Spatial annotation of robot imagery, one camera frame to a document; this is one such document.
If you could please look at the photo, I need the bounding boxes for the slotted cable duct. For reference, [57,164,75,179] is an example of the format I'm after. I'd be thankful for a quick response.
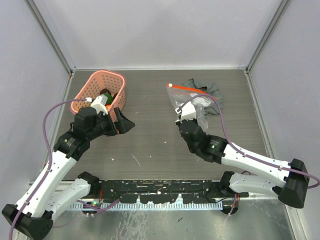
[69,201,223,211]

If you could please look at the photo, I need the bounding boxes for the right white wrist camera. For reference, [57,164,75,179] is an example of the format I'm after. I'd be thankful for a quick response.
[175,102,197,123]

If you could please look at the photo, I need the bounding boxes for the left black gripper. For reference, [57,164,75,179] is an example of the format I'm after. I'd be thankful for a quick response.
[87,107,135,141]

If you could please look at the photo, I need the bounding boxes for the pink plastic basket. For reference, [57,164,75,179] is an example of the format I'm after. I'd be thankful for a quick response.
[69,70,126,123]

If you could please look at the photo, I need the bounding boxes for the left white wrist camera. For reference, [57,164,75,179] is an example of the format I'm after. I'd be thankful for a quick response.
[85,94,109,115]

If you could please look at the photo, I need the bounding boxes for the grey cloth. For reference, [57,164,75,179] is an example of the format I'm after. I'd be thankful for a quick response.
[181,78,224,117]

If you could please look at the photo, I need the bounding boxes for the aluminium frame post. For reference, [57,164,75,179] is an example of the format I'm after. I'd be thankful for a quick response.
[246,0,293,73]
[24,0,74,76]

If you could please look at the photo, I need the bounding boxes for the dark green avocado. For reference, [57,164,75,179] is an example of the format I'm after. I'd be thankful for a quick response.
[103,93,114,105]

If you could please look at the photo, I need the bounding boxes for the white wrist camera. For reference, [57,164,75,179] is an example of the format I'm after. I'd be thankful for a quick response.
[175,102,197,123]
[85,94,109,115]

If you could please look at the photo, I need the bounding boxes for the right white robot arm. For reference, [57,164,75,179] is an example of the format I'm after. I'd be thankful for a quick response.
[176,120,310,209]

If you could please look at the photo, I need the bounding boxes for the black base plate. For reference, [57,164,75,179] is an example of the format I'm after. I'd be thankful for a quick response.
[98,179,250,205]

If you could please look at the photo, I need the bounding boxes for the left aluminium frame post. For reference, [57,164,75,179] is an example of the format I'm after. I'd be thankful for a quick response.
[24,0,74,76]

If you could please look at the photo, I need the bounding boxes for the right aluminium frame post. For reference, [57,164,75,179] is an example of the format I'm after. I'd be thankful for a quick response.
[246,0,293,73]

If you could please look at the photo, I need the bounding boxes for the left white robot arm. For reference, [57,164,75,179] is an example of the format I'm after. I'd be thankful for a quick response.
[1,107,135,240]

